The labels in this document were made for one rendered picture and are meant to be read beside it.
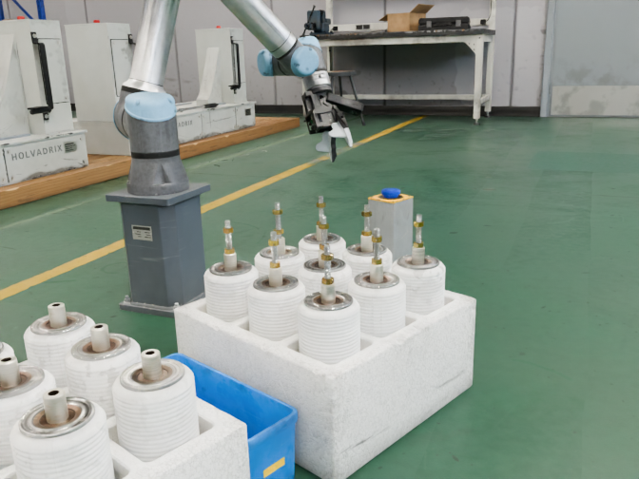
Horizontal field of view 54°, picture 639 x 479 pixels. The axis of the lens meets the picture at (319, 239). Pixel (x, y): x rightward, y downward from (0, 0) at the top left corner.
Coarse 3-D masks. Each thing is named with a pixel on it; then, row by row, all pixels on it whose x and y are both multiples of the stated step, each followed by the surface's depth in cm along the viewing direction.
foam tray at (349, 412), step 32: (192, 320) 110; (416, 320) 106; (448, 320) 108; (192, 352) 112; (224, 352) 105; (256, 352) 99; (288, 352) 96; (384, 352) 96; (416, 352) 103; (448, 352) 110; (256, 384) 101; (288, 384) 95; (320, 384) 90; (352, 384) 91; (384, 384) 98; (416, 384) 105; (448, 384) 113; (320, 416) 91; (352, 416) 93; (384, 416) 99; (416, 416) 107; (320, 448) 93; (352, 448) 94; (384, 448) 101
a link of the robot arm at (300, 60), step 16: (224, 0) 153; (240, 0) 152; (256, 0) 154; (240, 16) 155; (256, 16) 155; (272, 16) 157; (256, 32) 158; (272, 32) 158; (288, 32) 161; (272, 48) 161; (288, 48) 161; (304, 48) 161; (288, 64) 164; (304, 64) 162
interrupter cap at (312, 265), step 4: (308, 260) 114; (312, 260) 114; (316, 260) 114; (332, 260) 114; (336, 260) 114; (340, 260) 114; (304, 264) 112; (308, 264) 112; (312, 264) 112; (316, 264) 113; (332, 264) 113; (336, 264) 112; (340, 264) 112; (344, 264) 111; (304, 268) 111; (308, 268) 110; (312, 268) 110; (316, 268) 110; (320, 268) 110; (332, 268) 110; (336, 268) 110; (340, 268) 110; (316, 272) 109; (320, 272) 109; (332, 272) 109
